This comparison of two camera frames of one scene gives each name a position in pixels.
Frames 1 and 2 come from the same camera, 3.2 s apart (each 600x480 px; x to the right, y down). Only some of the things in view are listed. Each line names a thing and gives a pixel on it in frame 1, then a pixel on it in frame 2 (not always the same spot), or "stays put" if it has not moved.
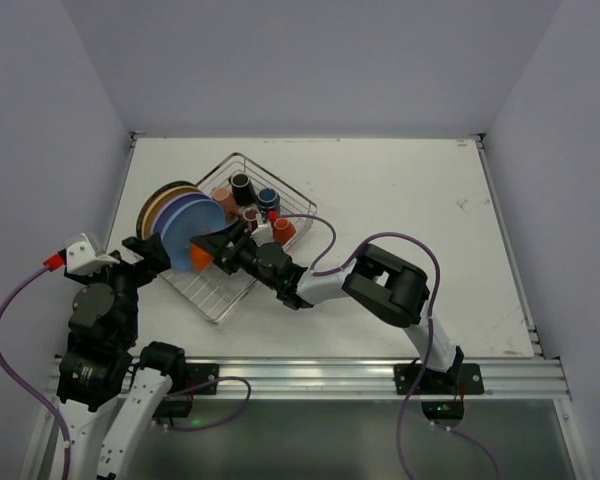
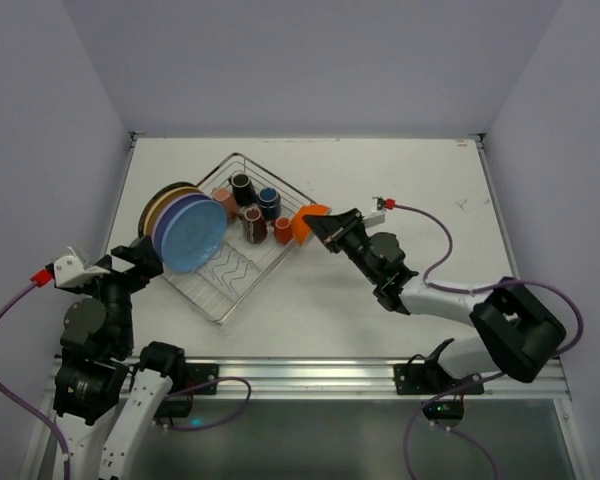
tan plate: (157, 205) stays put
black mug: (243, 191) stays put
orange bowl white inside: (200, 259) to (300, 228)
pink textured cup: (222, 195) stays put
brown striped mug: (250, 217) stays put
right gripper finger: (215, 245) to (329, 228)
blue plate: (187, 221) stays put
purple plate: (169, 208) stays put
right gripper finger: (236, 233) to (350, 221)
